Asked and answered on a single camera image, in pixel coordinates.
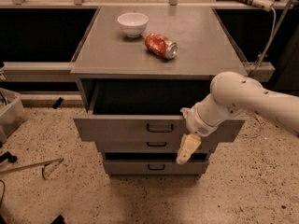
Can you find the black object bottom edge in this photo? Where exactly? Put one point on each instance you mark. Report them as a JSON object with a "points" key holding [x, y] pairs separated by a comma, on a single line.
{"points": [[58, 220]]}

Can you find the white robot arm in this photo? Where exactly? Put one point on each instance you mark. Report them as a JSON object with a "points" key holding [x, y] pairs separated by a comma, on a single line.
{"points": [[230, 94]]}

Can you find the red soda can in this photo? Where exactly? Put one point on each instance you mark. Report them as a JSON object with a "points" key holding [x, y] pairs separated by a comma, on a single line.
{"points": [[161, 45]]}

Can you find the grey bottom drawer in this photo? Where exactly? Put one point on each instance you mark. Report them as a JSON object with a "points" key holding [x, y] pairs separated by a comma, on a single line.
{"points": [[154, 167]]}

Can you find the grey top drawer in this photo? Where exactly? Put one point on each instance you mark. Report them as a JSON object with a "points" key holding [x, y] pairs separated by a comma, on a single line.
{"points": [[136, 110]]}

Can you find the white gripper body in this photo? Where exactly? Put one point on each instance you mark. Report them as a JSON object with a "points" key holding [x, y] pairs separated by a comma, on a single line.
{"points": [[197, 124]]}

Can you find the clear plastic bin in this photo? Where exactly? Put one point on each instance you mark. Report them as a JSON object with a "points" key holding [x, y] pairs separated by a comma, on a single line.
{"points": [[12, 113]]}

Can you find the metal rod on floor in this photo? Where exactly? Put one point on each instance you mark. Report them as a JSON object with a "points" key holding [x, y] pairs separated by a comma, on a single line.
{"points": [[30, 166]]}

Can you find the small black floor block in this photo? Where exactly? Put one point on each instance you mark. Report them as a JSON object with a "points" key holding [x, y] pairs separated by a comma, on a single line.
{"points": [[57, 103]]}

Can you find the white ceramic bowl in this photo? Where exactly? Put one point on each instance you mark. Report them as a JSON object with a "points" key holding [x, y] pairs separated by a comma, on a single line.
{"points": [[133, 24]]}

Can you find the black clamp on floor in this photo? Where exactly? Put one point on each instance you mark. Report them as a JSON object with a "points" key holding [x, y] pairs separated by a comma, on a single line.
{"points": [[7, 156]]}

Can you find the grey middle drawer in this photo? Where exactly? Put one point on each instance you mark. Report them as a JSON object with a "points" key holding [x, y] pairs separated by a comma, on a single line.
{"points": [[139, 147]]}

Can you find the grey drawer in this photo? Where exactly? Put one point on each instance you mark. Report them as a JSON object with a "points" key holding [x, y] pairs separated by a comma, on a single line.
{"points": [[136, 110], [154, 167], [139, 147]]}

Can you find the grey drawer cabinet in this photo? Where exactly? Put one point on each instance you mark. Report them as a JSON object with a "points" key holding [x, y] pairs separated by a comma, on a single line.
{"points": [[203, 51]]}

